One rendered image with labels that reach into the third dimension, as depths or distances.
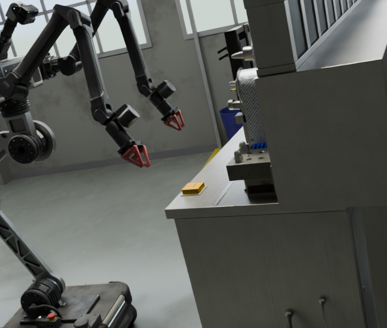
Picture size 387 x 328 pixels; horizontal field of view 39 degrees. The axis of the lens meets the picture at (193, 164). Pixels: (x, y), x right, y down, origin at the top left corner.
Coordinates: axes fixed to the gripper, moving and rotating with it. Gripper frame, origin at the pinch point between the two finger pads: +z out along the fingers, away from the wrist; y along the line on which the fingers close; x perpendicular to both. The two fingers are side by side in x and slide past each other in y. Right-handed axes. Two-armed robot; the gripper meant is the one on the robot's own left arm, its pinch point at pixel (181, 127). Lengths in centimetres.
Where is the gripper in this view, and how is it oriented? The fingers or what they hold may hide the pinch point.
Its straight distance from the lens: 258.5
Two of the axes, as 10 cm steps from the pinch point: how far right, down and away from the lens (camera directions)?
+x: -7.1, 5.7, 4.1
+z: 6.6, 7.5, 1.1
